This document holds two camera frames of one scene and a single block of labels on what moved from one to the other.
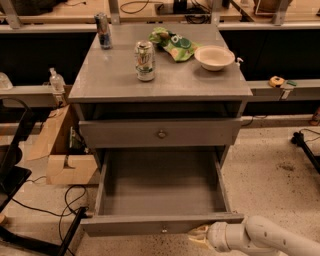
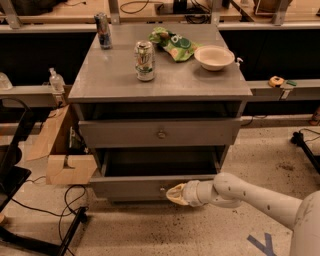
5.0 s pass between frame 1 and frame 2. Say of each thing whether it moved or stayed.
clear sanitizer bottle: stayed
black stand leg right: stayed
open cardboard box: stayed
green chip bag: stayed
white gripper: moved
